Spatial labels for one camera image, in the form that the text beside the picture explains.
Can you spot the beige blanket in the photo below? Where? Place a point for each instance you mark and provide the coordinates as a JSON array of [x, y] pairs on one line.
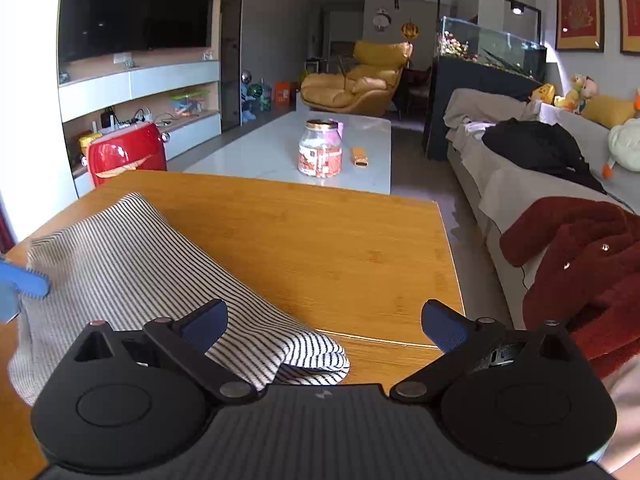
[[470, 105]]

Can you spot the red round appliance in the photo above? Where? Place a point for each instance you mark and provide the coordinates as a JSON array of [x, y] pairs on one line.
[[125, 152]]

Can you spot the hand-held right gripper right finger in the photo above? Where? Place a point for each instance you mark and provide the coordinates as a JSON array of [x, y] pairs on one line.
[[445, 327]]

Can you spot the grey covered sofa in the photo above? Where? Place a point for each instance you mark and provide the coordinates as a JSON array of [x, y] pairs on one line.
[[475, 165]]

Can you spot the black flat television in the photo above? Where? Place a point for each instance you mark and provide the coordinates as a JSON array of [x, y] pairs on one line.
[[140, 5]]

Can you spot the red fuzzy coat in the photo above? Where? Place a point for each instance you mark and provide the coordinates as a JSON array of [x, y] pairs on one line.
[[590, 270]]

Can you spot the black router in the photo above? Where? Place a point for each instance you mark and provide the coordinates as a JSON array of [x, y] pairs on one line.
[[107, 118]]

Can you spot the black fish tank stand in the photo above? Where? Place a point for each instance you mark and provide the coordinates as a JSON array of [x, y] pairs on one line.
[[450, 105]]

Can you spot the white goose plush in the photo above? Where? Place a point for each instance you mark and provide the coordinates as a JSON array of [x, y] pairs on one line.
[[625, 145]]

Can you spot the green ball toy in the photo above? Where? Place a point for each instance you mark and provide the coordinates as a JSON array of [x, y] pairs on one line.
[[257, 90]]

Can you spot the yellow leather armchair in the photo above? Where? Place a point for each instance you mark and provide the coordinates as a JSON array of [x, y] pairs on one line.
[[370, 67]]

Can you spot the orange box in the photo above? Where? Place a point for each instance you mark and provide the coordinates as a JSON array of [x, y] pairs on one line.
[[282, 93]]

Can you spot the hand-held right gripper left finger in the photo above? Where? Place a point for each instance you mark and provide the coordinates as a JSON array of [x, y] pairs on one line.
[[205, 327]]

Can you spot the small orange object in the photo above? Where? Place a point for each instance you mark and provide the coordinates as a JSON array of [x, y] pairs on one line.
[[360, 156]]

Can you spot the silver ball toy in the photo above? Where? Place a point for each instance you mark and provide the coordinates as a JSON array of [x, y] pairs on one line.
[[247, 78]]

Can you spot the framed red wall picture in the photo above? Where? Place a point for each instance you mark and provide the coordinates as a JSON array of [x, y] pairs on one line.
[[579, 5], [630, 5]]

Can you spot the glass jar with red label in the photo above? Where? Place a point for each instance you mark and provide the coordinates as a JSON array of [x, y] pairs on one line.
[[320, 150]]

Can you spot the doll plush toy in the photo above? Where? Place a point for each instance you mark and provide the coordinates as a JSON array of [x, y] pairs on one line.
[[577, 92]]

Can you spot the black jacket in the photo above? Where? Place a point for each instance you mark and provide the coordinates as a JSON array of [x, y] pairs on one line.
[[540, 147]]

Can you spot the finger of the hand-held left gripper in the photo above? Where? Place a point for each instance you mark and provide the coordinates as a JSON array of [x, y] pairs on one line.
[[30, 282], [7, 302]]

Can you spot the glass fish tank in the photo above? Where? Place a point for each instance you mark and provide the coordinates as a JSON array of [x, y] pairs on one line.
[[480, 42]]

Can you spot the orange hanging ornament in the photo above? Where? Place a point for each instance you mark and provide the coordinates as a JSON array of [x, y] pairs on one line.
[[409, 30]]

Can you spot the white coffee table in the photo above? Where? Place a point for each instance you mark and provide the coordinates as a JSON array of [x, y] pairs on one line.
[[260, 150]]

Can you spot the yellow toy box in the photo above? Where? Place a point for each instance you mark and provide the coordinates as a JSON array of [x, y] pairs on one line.
[[87, 142]]

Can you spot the yellow cushion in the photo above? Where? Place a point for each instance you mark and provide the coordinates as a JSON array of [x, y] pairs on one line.
[[607, 110]]

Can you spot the grey wooden television cabinet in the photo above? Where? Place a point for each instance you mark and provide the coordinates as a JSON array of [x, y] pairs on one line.
[[160, 77]]

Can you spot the yellow duck plush toy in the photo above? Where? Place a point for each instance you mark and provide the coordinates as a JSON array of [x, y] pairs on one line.
[[542, 94]]

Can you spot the clear plastic toy box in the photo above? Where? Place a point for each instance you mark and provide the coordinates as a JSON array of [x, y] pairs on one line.
[[189, 104]]

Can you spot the striped long-sleeve shirt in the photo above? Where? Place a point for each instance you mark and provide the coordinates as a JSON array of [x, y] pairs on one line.
[[125, 260]]

